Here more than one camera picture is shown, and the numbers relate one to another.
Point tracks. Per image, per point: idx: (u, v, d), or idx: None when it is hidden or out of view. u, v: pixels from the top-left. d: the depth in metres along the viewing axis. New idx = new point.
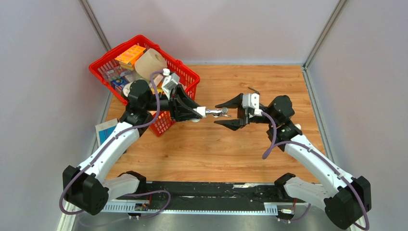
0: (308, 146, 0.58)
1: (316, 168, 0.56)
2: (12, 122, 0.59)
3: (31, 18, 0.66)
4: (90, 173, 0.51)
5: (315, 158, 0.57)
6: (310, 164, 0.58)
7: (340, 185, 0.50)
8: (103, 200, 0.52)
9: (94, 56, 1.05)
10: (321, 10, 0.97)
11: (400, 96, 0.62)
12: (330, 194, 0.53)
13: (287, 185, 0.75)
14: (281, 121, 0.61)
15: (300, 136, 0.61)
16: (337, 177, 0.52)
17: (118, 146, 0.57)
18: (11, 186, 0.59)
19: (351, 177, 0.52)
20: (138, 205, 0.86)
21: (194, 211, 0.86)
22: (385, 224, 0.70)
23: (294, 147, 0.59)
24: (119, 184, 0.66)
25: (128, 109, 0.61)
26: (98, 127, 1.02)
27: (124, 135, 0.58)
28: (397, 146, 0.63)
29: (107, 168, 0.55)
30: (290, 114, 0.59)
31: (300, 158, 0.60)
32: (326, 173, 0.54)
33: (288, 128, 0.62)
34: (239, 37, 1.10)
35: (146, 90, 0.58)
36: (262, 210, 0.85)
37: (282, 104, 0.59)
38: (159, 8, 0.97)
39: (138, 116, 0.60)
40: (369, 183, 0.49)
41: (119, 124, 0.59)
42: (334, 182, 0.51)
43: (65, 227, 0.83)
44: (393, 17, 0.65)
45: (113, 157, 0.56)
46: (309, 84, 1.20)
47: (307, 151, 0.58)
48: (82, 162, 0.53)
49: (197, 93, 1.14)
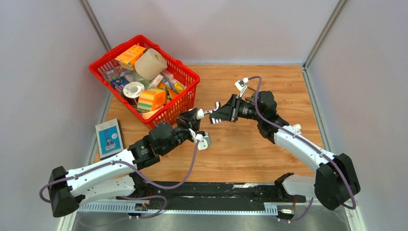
0: (293, 132, 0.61)
1: (300, 150, 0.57)
2: (11, 122, 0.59)
3: (31, 18, 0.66)
4: (68, 185, 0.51)
5: (299, 142, 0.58)
6: (296, 149, 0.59)
7: (323, 162, 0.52)
8: (70, 209, 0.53)
9: (94, 56, 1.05)
10: (321, 9, 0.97)
11: (400, 96, 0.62)
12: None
13: (284, 181, 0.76)
14: (267, 113, 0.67)
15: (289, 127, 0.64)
16: (319, 156, 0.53)
17: (108, 171, 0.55)
18: (11, 186, 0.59)
19: (333, 155, 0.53)
20: (138, 205, 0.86)
21: (194, 211, 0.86)
22: (386, 224, 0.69)
23: (281, 134, 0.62)
24: (105, 190, 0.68)
25: (143, 141, 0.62)
26: (98, 127, 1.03)
27: (120, 165, 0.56)
28: (397, 146, 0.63)
29: (87, 186, 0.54)
30: (273, 103, 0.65)
31: (289, 146, 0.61)
32: (310, 153, 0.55)
33: (277, 121, 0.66)
34: (239, 37, 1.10)
35: (167, 136, 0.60)
36: (261, 210, 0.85)
37: (265, 96, 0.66)
38: (159, 8, 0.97)
39: (146, 153, 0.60)
40: (349, 158, 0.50)
41: (125, 151, 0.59)
42: (316, 160, 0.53)
43: (65, 227, 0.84)
44: (392, 17, 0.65)
45: (100, 178, 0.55)
46: (309, 84, 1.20)
47: (292, 137, 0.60)
48: (74, 170, 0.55)
49: (197, 93, 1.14)
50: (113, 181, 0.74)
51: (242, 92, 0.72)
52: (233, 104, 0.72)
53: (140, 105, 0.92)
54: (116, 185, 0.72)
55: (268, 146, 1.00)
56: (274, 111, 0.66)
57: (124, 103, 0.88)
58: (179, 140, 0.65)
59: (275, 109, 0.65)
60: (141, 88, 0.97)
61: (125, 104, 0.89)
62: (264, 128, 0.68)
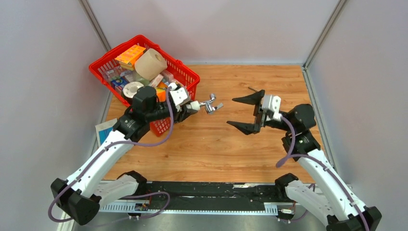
0: (325, 164, 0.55)
1: (329, 189, 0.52)
2: (12, 123, 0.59)
3: (31, 19, 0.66)
4: (76, 189, 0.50)
5: (329, 178, 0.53)
6: (323, 185, 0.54)
7: (352, 213, 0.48)
8: (93, 211, 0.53)
9: (94, 56, 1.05)
10: (322, 10, 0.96)
11: (399, 96, 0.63)
12: (339, 218, 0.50)
13: (288, 187, 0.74)
14: (299, 130, 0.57)
15: (319, 151, 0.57)
16: (350, 204, 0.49)
17: (107, 158, 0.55)
18: (11, 186, 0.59)
19: (364, 206, 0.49)
20: (137, 205, 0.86)
21: (194, 211, 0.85)
22: (386, 224, 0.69)
23: (310, 162, 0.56)
24: (114, 189, 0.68)
25: (124, 116, 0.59)
26: (98, 127, 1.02)
27: (115, 147, 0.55)
28: (396, 146, 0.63)
29: (95, 182, 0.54)
30: (312, 124, 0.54)
31: (313, 173, 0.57)
32: (339, 197, 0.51)
33: (307, 138, 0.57)
34: (239, 37, 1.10)
35: (153, 97, 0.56)
36: (262, 210, 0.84)
37: (304, 113, 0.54)
38: (159, 8, 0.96)
39: (133, 124, 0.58)
40: (381, 214, 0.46)
41: (112, 133, 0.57)
42: (346, 208, 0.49)
43: (66, 226, 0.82)
44: (392, 18, 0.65)
45: (103, 169, 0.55)
46: (309, 84, 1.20)
47: (323, 170, 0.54)
48: (71, 176, 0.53)
49: (197, 93, 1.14)
50: (117, 180, 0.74)
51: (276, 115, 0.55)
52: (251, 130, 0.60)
53: None
54: (121, 183, 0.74)
55: (268, 146, 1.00)
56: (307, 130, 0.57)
57: (124, 104, 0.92)
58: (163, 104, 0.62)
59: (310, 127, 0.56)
60: None
61: (125, 104, 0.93)
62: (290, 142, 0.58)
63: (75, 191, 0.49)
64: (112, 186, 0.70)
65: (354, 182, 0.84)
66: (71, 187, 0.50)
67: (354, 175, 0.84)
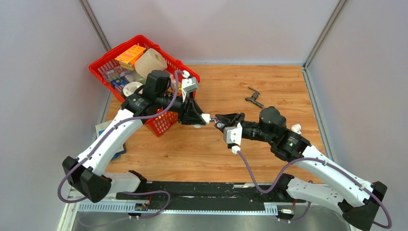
0: (322, 159, 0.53)
1: (336, 182, 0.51)
2: (11, 122, 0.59)
3: (31, 19, 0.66)
4: (87, 167, 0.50)
5: (332, 171, 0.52)
6: (326, 178, 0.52)
7: (365, 198, 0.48)
8: (104, 189, 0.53)
9: (94, 56, 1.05)
10: (322, 9, 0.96)
11: (399, 96, 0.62)
12: (352, 203, 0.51)
13: (290, 189, 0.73)
14: (277, 133, 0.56)
15: (310, 147, 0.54)
16: (360, 189, 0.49)
17: (117, 136, 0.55)
18: (11, 186, 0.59)
19: (371, 185, 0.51)
20: (138, 205, 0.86)
21: (194, 211, 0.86)
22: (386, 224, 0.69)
23: (308, 162, 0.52)
24: (121, 178, 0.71)
25: (132, 96, 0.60)
26: (98, 127, 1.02)
27: (124, 125, 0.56)
28: (396, 146, 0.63)
29: (105, 160, 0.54)
30: (282, 120, 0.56)
31: (314, 172, 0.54)
32: (348, 186, 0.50)
33: (294, 139, 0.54)
34: (239, 38, 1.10)
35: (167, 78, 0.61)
36: (262, 210, 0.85)
37: (268, 115, 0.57)
38: (159, 8, 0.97)
39: (141, 103, 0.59)
40: (386, 186, 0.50)
41: (121, 112, 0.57)
42: (358, 195, 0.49)
43: (65, 227, 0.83)
44: (392, 17, 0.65)
45: (112, 147, 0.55)
46: (309, 84, 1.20)
47: (323, 165, 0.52)
48: (81, 154, 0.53)
49: (197, 93, 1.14)
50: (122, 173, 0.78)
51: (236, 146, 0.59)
52: None
53: None
54: (126, 174, 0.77)
55: (268, 146, 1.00)
56: (283, 127, 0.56)
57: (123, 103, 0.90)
58: (169, 96, 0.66)
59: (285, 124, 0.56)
60: None
61: None
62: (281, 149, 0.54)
63: (87, 168, 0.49)
64: (118, 175, 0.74)
65: None
66: (82, 164, 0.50)
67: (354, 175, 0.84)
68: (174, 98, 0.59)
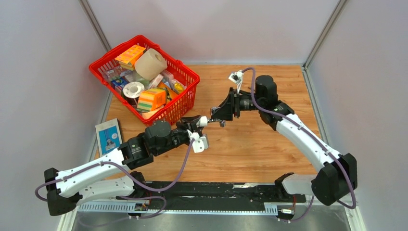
0: (299, 123, 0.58)
1: (305, 145, 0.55)
2: (11, 122, 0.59)
3: (31, 19, 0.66)
4: (57, 187, 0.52)
5: (304, 134, 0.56)
6: (299, 142, 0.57)
7: (327, 161, 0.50)
8: (66, 209, 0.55)
9: (94, 56, 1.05)
10: (321, 9, 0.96)
11: (400, 96, 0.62)
12: (318, 169, 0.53)
13: (284, 180, 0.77)
14: (266, 96, 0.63)
15: (293, 115, 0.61)
16: (324, 153, 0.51)
17: (97, 173, 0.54)
18: (12, 186, 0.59)
19: (339, 154, 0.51)
20: (138, 205, 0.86)
21: (194, 211, 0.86)
22: (385, 225, 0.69)
23: (285, 124, 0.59)
24: (102, 190, 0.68)
25: (134, 139, 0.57)
26: (98, 127, 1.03)
27: (108, 166, 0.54)
28: (396, 146, 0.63)
29: (78, 187, 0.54)
30: (272, 84, 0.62)
31: (290, 136, 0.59)
32: (314, 149, 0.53)
33: (281, 107, 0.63)
34: (239, 38, 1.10)
35: (164, 136, 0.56)
36: (261, 210, 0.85)
37: (262, 80, 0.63)
38: (159, 8, 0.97)
39: (138, 152, 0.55)
40: (354, 160, 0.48)
41: (114, 151, 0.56)
42: (321, 158, 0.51)
43: (65, 226, 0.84)
44: (392, 18, 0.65)
45: (89, 180, 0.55)
46: (309, 84, 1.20)
47: (297, 129, 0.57)
48: (64, 171, 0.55)
49: (197, 93, 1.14)
50: (112, 181, 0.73)
51: (238, 87, 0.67)
52: (232, 102, 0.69)
53: (140, 106, 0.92)
54: (115, 185, 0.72)
55: (268, 146, 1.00)
56: (274, 95, 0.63)
57: (124, 103, 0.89)
58: (172, 141, 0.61)
59: (274, 92, 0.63)
60: (141, 88, 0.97)
61: (124, 104, 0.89)
62: (267, 113, 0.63)
63: (56, 190, 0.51)
64: (103, 185, 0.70)
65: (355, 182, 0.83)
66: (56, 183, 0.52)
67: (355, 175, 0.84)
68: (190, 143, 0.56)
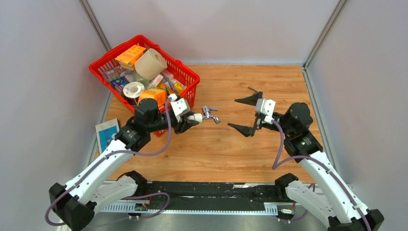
0: (327, 167, 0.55)
1: (332, 192, 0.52)
2: (11, 123, 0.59)
3: (31, 19, 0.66)
4: (73, 195, 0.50)
5: (332, 181, 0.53)
6: (324, 186, 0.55)
7: (354, 216, 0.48)
8: (87, 218, 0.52)
9: (94, 55, 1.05)
10: (322, 9, 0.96)
11: (400, 96, 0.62)
12: (341, 218, 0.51)
13: (289, 188, 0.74)
14: (298, 130, 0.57)
15: (321, 152, 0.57)
16: (352, 207, 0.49)
17: (108, 166, 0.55)
18: (11, 186, 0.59)
19: (367, 209, 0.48)
20: (137, 205, 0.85)
21: (194, 211, 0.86)
22: (385, 225, 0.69)
23: (312, 165, 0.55)
24: (112, 193, 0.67)
25: (127, 126, 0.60)
26: (98, 127, 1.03)
27: (115, 156, 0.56)
28: (396, 147, 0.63)
29: (93, 189, 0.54)
30: (309, 121, 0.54)
31: (315, 176, 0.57)
32: (342, 199, 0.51)
33: (309, 140, 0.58)
34: (239, 38, 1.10)
35: (155, 109, 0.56)
36: (261, 210, 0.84)
37: (299, 110, 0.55)
38: (159, 8, 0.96)
39: (134, 135, 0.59)
40: (383, 218, 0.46)
41: (112, 142, 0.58)
42: (349, 211, 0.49)
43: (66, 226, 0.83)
44: (393, 18, 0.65)
45: (101, 177, 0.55)
46: (309, 84, 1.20)
47: (325, 173, 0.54)
48: (70, 181, 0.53)
49: (197, 93, 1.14)
50: (115, 183, 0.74)
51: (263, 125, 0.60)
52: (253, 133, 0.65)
53: None
54: (119, 186, 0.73)
55: (268, 146, 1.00)
56: (306, 128, 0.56)
57: (124, 103, 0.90)
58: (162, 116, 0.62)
59: (309, 126, 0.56)
60: (141, 88, 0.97)
61: (125, 104, 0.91)
62: (292, 143, 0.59)
63: (73, 197, 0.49)
64: (109, 189, 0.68)
65: (355, 183, 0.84)
66: (69, 192, 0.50)
67: (355, 175, 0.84)
68: (168, 115, 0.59)
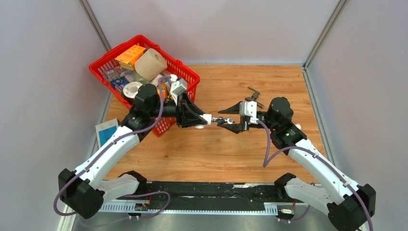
0: (313, 151, 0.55)
1: (321, 174, 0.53)
2: (12, 122, 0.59)
3: (31, 19, 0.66)
4: (84, 179, 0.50)
5: (319, 164, 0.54)
6: (313, 170, 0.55)
7: (347, 193, 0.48)
8: (96, 205, 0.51)
9: (94, 55, 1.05)
10: (321, 10, 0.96)
11: (399, 96, 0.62)
12: (335, 199, 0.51)
13: (288, 186, 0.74)
14: (281, 122, 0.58)
15: (306, 140, 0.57)
16: (343, 186, 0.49)
17: (116, 150, 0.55)
18: (12, 186, 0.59)
19: (357, 185, 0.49)
20: (138, 205, 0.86)
21: (194, 211, 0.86)
22: (386, 225, 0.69)
23: (299, 152, 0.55)
24: (117, 186, 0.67)
25: (131, 113, 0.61)
26: (98, 127, 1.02)
27: (122, 141, 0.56)
28: (396, 146, 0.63)
29: (102, 174, 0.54)
30: (290, 112, 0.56)
31: (303, 162, 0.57)
32: (332, 180, 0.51)
33: (293, 131, 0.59)
34: (239, 38, 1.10)
35: (154, 95, 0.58)
36: (262, 210, 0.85)
37: (278, 105, 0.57)
38: (159, 8, 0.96)
39: (140, 121, 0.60)
40: (375, 191, 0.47)
41: (119, 128, 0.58)
42: (340, 190, 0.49)
43: (65, 227, 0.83)
44: (392, 19, 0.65)
45: (110, 162, 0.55)
46: (309, 84, 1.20)
47: (312, 158, 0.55)
48: (79, 167, 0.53)
49: (197, 93, 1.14)
50: (119, 178, 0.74)
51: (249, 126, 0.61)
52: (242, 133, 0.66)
53: None
54: (122, 180, 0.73)
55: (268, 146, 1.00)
56: (289, 120, 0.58)
57: (124, 103, 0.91)
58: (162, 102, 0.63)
59: (290, 118, 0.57)
60: None
61: (125, 104, 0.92)
62: (277, 137, 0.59)
63: (84, 180, 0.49)
64: (112, 183, 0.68)
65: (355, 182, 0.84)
66: (79, 177, 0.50)
67: (355, 175, 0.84)
68: (161, 106, 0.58)
